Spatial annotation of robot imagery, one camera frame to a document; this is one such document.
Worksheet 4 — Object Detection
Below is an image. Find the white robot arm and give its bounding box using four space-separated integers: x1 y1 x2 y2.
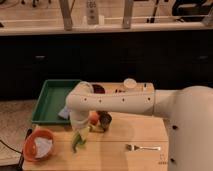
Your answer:
66 81 213 171

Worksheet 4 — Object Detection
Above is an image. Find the green plastic cup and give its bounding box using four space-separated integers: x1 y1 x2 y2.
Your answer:
73 130 88 147

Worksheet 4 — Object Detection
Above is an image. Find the small metal cup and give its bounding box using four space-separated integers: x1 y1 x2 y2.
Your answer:
99 113 112 130

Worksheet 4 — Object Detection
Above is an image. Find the white small cup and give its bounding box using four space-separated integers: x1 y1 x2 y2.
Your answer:
123 78 137 89

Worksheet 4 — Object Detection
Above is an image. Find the red tomato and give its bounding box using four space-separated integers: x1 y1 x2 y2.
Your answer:
89 111 99 125

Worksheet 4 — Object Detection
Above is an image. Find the yellow corn cob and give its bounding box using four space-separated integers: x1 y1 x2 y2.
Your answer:
89 125 105 133

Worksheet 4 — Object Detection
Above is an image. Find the grey blue sponge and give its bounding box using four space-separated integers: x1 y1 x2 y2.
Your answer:
58 107 70 119

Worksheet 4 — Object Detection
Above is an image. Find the dark red bowl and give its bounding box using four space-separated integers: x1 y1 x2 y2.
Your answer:
92 84 105 94

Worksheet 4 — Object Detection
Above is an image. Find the green plastic tray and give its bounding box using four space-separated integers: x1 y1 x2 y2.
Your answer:
32 79 79 125

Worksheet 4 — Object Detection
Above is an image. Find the white crumpled cloth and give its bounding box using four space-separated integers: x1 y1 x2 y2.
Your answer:
35 137 53 158

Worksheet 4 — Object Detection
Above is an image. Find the orange plastic bowl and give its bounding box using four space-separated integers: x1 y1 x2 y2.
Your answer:
23 129 54 162

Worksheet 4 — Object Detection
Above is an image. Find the silver fork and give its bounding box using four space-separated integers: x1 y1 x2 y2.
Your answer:
125 144 161 151

